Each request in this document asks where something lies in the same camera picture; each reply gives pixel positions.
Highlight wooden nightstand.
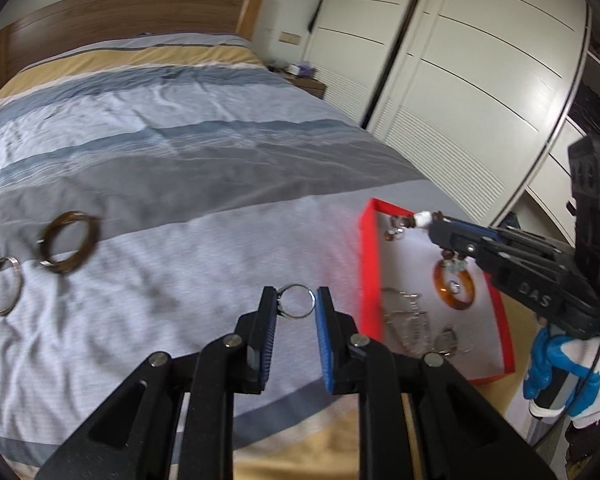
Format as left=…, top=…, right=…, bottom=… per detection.
left=285, top=72, right=327, bottom=101

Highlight amber bangle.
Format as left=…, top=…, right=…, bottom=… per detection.
left=432, top=260, right=477, bottom=312

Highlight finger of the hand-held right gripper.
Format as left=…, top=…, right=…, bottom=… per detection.
left=442, top=216, right=576, bottom=262
left=428, top=220, right=511, bottom=272

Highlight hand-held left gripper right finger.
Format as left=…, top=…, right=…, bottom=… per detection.
left=316, top=286, right=556, bottom=480

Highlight white wardrobe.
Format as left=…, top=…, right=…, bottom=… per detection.
left=300, top=0, right=600, bottom=241

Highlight thin silver bangle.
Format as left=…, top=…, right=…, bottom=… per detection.
left=0, top=257, right=25, bottom=316

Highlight beaded bracelet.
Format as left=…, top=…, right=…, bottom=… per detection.
left=384, top=210, right=468, bottom=273

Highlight dark folded clothes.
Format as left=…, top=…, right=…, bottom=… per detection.
left=572, top=35, right=600, bottom=138

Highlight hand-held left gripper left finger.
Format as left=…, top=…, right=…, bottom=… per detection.
left=35, top=286, right=280, bottom=480

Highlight silver chain bracelet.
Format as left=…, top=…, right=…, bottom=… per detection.
left=382, top=287, right=433, bottom=356

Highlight red jewelry box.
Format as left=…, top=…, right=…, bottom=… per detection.
left=357, top=198, right=517, bottom=387

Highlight striped bed with duvet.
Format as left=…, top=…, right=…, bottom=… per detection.
left=0, top=32, right=531, bottom=480

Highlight person's right hand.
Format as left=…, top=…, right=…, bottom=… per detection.
left=522, top=325, right=600, bottom=428

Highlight wooden headboard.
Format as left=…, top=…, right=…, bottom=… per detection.
left=0, top=0, right=265, bottom=91

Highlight dark brown bangle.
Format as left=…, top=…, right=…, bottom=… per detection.
left=39, top=211, right=101, bottom=275

